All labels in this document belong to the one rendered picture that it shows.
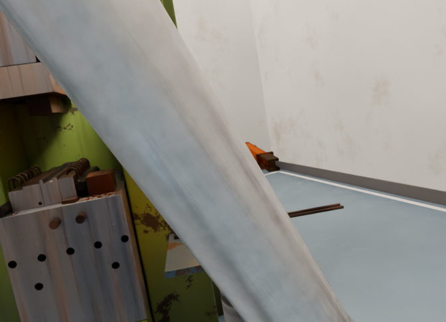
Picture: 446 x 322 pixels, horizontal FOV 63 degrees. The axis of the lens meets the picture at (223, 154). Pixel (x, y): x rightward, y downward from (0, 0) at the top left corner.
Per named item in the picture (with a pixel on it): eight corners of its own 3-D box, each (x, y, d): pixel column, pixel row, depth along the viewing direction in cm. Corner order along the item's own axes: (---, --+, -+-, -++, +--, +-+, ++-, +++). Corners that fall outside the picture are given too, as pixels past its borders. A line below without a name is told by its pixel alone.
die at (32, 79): (53, 91, 116) (46, 61, 114) (-16, 101, 112) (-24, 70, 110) (75, 97, 156) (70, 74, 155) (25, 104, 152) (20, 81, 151)
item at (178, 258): (304, 251, 104) (304, 244, 104) (165, 279, 101) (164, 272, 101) (279, 218, 134) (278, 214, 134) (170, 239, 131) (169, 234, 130)
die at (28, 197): (77, 198, 121) (72, 174, 120) (12, 212, 117) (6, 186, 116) (92, 177, 162) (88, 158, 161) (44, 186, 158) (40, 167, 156)
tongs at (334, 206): (340, 205, 132) (339, 202, 131) (344, 208, 128) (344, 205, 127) (174, 235, 128) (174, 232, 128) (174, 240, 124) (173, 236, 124)
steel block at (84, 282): (147, 319, 125) (121, 193, 118) (28, 351, 117) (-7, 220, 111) (144, 256, 179) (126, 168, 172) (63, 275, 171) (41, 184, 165)
